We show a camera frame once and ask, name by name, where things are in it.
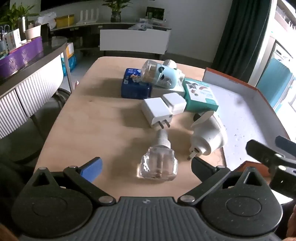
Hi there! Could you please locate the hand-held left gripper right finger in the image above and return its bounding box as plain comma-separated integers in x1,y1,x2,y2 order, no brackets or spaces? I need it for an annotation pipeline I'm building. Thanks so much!
178,157,270,205

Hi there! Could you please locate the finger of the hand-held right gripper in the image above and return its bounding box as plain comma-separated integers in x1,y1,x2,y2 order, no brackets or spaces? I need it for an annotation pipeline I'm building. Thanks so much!
275,136,296,153
246,139,296,169

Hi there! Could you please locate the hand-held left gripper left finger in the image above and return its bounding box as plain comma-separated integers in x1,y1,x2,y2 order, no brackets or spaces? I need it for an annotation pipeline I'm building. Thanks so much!
30,157,116,207

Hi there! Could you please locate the white plug-in heater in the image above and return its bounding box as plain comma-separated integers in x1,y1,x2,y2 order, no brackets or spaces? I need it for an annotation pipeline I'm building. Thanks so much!
187,111,228,161

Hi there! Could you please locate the orange-rimmed cardboard box tray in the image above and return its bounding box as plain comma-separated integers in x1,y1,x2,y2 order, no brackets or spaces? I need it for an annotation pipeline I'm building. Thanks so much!
202,67,296,205

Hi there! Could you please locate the clear liquid refill bottle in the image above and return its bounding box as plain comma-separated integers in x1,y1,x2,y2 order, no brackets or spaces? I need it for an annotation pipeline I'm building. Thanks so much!
138,129,178,181

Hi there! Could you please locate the white charger adapter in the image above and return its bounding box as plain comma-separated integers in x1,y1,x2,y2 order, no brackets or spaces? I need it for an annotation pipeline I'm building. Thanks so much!
141,97,173,129
162,93,187,115

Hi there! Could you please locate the teal cartoon sticker pack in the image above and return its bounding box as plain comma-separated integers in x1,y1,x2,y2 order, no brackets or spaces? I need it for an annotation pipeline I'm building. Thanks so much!
182,77,219,112

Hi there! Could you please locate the blue cartoon tin box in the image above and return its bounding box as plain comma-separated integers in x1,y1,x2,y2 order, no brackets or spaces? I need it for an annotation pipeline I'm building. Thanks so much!
121,68,153,100

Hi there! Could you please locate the curved ribbed white counter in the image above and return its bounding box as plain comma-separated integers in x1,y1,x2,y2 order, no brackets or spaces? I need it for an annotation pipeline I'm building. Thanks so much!
0,36,73,139

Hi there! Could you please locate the blue plastic bag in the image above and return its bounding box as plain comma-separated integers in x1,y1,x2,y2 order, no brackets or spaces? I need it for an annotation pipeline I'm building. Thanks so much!
60,56,77,77

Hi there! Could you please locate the dark green curtain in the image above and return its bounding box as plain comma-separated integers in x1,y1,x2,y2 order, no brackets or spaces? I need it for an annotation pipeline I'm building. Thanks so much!
211,0,272,82

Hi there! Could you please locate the purple patterned gift box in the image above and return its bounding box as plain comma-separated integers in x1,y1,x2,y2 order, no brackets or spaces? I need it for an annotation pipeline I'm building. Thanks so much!
0,37,44,78

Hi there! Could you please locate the white router with antennas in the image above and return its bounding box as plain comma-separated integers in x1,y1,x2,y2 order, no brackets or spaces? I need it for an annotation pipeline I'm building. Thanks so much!
76,8,101,25

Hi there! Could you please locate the yellow box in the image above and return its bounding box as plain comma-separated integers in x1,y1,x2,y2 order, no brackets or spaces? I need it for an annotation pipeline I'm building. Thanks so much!
55,14,75,28

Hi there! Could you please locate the clear plastic bag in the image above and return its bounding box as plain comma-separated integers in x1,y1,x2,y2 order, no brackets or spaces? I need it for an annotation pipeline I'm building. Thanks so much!
128,22,148,31

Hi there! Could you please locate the white printed carton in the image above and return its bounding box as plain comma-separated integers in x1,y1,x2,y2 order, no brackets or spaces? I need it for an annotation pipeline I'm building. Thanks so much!
3,29,22,51

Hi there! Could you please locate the green plant in glass vase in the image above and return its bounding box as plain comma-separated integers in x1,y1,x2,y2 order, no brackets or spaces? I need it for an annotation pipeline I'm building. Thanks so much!
102,0,133,23

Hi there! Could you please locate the white plastic bag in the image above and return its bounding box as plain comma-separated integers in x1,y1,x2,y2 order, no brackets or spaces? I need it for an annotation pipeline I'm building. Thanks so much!
37,11,57,29

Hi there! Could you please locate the green leafy plant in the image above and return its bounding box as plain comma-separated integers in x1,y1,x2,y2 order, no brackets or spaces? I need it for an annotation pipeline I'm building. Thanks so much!
0,2,41,32

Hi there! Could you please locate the dark picture frame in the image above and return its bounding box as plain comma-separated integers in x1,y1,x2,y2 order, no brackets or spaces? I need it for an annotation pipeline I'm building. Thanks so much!
146,6,165,21

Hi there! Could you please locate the black wall screen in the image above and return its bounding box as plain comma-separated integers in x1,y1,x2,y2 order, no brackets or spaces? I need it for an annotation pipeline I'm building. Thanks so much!
40,0,107,11

